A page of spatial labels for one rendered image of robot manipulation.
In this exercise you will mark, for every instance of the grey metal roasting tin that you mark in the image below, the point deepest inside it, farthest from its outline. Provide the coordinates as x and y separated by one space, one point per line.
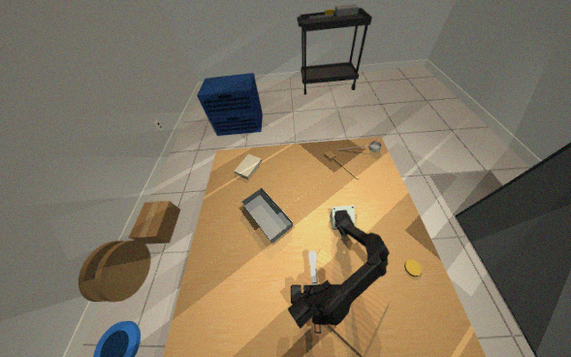
268 215

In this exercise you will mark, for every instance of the light wooden board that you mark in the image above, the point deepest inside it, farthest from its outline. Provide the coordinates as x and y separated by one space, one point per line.
366 312

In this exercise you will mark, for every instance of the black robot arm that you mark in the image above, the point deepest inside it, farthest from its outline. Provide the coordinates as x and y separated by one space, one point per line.
329 305

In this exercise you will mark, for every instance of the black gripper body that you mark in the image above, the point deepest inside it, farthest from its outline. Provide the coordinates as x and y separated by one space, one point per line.
296 292

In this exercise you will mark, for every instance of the beige flat block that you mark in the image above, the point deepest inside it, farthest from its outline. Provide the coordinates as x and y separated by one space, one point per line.
248 165

